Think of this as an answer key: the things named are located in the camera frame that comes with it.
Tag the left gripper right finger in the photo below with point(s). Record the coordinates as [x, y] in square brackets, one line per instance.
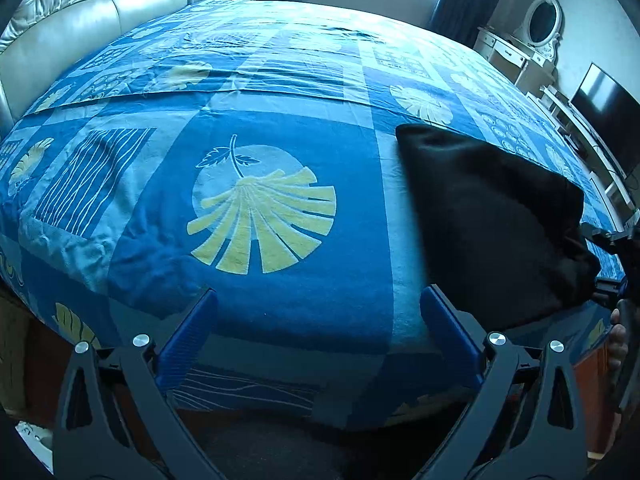
[525, 419]

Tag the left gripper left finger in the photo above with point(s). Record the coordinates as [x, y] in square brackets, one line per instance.
[115, 419]

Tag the black pants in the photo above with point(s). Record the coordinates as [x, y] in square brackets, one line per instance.
[500, 234]

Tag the right hand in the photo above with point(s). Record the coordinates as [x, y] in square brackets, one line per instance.
[617, 341]

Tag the white tv stand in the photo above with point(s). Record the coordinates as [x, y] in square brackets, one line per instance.
[594, 154]

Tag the black flat television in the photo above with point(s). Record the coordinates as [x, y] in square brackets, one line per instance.
[613, 113]

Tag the white dressing table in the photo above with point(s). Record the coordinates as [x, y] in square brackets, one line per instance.
[526, 68]

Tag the white oval vanity mirror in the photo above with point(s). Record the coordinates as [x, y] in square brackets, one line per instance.
[540, 29]

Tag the blue patterned bed sheet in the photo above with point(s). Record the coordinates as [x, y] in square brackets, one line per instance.
[249, 147]

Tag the cream tufted leather headboard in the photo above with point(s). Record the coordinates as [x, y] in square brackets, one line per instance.
[45, 37]

